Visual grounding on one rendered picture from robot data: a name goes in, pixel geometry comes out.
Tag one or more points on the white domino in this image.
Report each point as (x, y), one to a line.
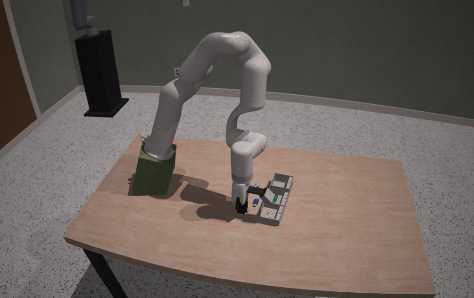
(270, 213)

